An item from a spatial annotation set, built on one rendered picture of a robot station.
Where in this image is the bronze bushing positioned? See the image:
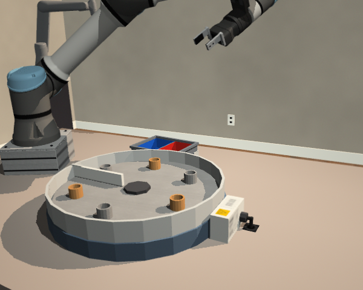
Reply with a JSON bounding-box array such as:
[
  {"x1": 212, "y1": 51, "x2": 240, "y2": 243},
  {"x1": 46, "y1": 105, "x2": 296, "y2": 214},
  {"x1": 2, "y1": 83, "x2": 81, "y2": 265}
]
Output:
[
  {"x1": 149, "y1": 158, "x2": 161, "y2": 170},
  {"x1": 170, "y1": 194, "x2": 185, "y2": 211},
  {"x1": 68, "y1": 184, "x2": 83, "y2": 199}
]

